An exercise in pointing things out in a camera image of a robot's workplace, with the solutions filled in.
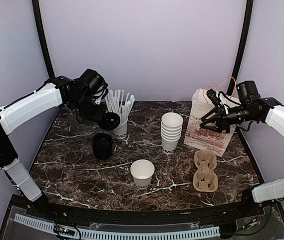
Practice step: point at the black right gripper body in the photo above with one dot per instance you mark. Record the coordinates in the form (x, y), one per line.
(245, 115)

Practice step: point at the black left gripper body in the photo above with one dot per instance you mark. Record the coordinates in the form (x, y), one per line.
(87, 110)

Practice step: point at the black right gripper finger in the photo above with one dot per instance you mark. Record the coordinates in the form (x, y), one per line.
(212, 115)
(218, 127)

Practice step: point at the printed paper takeout bag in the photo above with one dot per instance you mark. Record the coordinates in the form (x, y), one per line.
(204, 139)

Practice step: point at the stack of black cup lids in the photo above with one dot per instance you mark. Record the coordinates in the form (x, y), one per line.
(102, 145)

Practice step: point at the stack of white paper cups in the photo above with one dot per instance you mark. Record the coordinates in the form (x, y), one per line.
(171, 130)

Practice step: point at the single white paper cup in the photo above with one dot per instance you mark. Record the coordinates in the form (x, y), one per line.
(142, 171)

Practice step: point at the single black cup lid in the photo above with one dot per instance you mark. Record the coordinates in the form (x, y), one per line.
(109, 121)

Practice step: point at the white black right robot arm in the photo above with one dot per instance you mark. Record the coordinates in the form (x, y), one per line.
(264, 119)

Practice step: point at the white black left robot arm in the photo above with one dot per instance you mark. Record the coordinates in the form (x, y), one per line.
(52, 94)

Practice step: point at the bundle of wrapped white straws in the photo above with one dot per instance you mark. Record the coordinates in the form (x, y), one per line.
(120, 103)

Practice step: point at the white cup holding straws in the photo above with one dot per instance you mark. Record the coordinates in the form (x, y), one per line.
(121, 131)

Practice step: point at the brown cardboard cup carrier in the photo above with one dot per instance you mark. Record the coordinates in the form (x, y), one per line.
(205, 179)

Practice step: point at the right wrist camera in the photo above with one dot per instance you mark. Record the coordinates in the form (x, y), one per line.
(247, 92)

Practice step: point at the black front table rail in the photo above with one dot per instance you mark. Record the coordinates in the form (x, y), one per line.
(216, 215)

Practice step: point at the black right corner post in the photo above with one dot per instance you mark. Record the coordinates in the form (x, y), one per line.
(243, 38)

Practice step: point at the black corner post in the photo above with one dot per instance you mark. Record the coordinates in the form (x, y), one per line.
(42, 38)
(243, 38)

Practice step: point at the black left corner post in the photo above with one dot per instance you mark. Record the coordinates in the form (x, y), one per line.
(42, 38)

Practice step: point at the grey slotted cable duct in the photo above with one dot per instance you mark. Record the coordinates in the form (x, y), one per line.
(102, 231)

